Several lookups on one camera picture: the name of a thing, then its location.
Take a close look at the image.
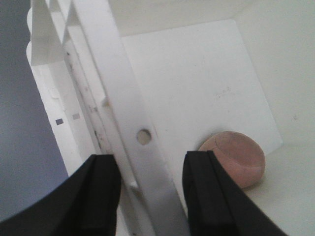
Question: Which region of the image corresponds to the white plastic storage crate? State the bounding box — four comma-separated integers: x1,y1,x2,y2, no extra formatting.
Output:
27,0,315,236

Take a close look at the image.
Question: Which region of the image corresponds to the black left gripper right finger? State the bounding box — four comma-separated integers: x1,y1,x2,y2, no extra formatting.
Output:
182,151,285,236

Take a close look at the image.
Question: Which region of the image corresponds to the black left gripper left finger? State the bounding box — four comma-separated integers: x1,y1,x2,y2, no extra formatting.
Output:
0,155,121,236

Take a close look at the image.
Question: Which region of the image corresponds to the pink and cream ball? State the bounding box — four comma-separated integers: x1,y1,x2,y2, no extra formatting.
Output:
198,131,266,188

